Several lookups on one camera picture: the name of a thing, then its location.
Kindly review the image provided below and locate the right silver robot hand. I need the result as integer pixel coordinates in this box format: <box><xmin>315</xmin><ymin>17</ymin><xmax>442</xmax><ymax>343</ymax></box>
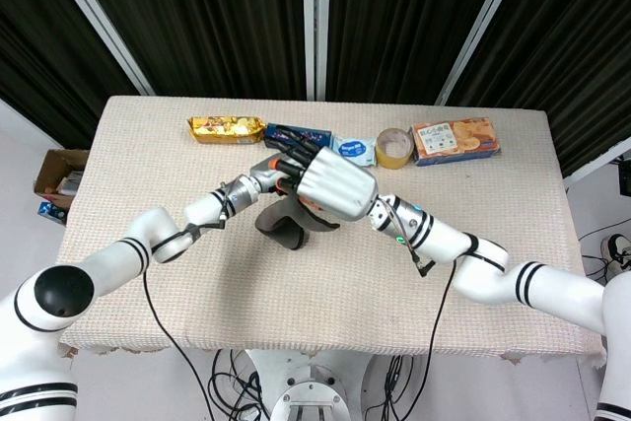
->
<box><xmin>268</xmin><ymin>123</ymin><xmax>380</xmax><ymax>222</ymax></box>

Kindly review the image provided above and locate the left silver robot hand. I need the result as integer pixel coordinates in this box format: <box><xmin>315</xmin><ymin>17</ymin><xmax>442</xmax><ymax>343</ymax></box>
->
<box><xmin>248</xmin><ymin>157</ymin><xmax>303</xmax><ymax>194</ymax></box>

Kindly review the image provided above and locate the green cloth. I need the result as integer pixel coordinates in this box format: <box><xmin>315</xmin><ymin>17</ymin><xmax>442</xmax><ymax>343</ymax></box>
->
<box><xmin>253</xmin><ymin>193</ymin><xmax>341</xmax><ymax>250</ymax></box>

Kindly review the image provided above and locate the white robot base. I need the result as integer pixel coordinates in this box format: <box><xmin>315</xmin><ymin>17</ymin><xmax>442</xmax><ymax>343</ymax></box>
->
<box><xmin>244</xmin><ymin>349</ymin><xmax>371</xmax><ymax>421</ymax></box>

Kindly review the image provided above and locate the white blue wipes packet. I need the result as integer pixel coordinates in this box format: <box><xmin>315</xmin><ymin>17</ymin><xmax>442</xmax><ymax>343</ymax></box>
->
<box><xmin>327</xmin><ymin>133</ymin><xmax>379</xmax><ymax>169</ymax></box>

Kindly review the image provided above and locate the dark blue carton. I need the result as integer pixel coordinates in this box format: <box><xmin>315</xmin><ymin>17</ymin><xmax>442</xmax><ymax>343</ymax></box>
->
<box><xmin>263</xmin><ymin>123</ymin><xmax>332</xmax><ymax>154</ymax></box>

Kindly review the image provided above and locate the yellow tape roll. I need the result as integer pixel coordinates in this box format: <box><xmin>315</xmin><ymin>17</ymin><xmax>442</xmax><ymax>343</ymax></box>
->
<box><xmin>374</xmin><ymin>127</ymin><xmax>414</xmax><ymax>171</ymax></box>

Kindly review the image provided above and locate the gold snack packet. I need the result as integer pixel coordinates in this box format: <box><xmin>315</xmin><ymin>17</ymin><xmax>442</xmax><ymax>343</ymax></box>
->
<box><xmin>186</xmin><ymin>114</ymin><xmax>268</xmax><ymax>145</ymax></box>

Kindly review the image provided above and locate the beige waffle tablecloth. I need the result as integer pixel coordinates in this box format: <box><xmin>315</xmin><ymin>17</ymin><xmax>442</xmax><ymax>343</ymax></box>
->
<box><xmin>56</xmin><ymin>95</ymin><xmax>607</xmax><ymax>361</ymax></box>

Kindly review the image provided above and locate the orange biscuit box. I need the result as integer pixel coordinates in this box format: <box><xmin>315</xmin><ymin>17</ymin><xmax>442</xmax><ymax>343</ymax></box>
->
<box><xmin>409</xmin><ymin>117</ymin><xmax>502</xmax><ymax>168</ymax></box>

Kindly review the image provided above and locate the black curtain panel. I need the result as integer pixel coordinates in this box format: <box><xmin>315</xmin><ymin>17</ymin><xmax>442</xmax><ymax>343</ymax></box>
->
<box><xmin>327</xmin><ymin>0</ymin><xmax>509</xmax><ymax>105</ymax></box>
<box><xmin>66</xmin><ymin>0</ymin><xmax>307</xmax><ymax>100</ymax></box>
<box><xmin>446</xmin><ymin>0</ymin><xmax>631</xmax><ymax>178</ymax></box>
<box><xmin>0</xmin><ymin>0</ymin><xmax>139</xmax><ymax>151</ymax></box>

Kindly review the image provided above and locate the brown cardboard box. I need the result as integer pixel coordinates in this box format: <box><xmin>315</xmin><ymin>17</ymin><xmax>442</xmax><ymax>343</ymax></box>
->
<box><xmin>33</xmin><ymin>148</ymin><xmax>91</xmax><ymax>210</ymax></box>

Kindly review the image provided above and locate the small blue box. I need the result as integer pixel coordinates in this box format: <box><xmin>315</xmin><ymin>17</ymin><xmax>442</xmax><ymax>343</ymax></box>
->
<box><xmin>37</xmin><ymin>201</ymin><xmax>69</xmax><ymax>226</ymax></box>

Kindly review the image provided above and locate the black and white shoe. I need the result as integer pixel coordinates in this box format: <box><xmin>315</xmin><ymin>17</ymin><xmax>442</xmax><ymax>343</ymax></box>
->
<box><xmin>599</xmin><ymin>233</ymin><xmax>631</xmax><ymax>274</ymax></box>

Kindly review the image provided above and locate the grey frame post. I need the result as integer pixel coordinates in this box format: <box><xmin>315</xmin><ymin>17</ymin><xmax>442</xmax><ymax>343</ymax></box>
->
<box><xmin>38</xmin><ymin>0</ymin><xmax>157</xmax><ymax>97</ymax></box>
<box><xmin>301</xmin><ymin>0</ymin><xmax>330</xmax><ymax>102</ymax></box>
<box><xmin>436</xmin><ymin>0</ymin><xmax>531</xmax><ymax>105</ymax></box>

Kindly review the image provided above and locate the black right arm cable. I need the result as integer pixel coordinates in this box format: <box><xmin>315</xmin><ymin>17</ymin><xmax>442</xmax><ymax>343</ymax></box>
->
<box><xmin>411</xmin><ymin>250</ymin><xmax>458</xmax><ymax>421</ymax></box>

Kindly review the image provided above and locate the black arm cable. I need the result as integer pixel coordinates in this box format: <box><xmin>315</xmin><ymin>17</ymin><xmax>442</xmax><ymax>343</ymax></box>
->
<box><xmin>141</xmin><ymin>267</ymin><xmax>216</xmax><ymax>421</ymax></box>
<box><xmin>411</xmin><ymin>250</ymin><xmax>458</xmax><ymax>421</ymax></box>

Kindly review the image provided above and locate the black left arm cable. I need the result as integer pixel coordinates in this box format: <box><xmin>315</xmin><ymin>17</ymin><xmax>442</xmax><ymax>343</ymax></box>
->
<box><xmin>141</xmin><ymin>267</ymin><xmax>216</xmax><ymax>421</ymax></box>

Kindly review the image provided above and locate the black floor cable bundle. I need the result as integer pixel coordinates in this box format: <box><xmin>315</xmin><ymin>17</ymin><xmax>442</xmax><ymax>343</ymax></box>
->
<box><xmin>210</xmin><ymin>349</ymin><xmax>272</xmax><ymax>421</ymax></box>
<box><xmin>364</xmin><ymin>354</ymin><xmax>435</xmax><ymax>421</ymax></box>
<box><xmin>577</xmin><ymin>217</ymin><xmax>631</xmax><ymax>294</ymax></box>

